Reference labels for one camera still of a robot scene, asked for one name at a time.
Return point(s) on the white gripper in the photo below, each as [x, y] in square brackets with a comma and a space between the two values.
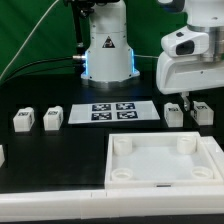
[186, 74]

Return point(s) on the white square tabletop tray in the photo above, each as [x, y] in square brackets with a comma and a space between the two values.
[170, 159]

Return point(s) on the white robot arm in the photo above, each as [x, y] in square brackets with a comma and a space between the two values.
[110, 60]

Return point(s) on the white sheet with markers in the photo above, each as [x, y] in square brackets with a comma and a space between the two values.
[113, 112]

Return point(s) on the white block left edge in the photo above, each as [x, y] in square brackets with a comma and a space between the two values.
[2, 157]

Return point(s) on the white right fence rail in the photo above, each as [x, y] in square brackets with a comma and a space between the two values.
[216, 146]

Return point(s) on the white fence rail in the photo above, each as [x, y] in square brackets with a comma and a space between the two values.
[89, 204]
[216, 146]

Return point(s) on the white front fence rail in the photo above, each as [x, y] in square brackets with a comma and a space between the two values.
[89, 204]

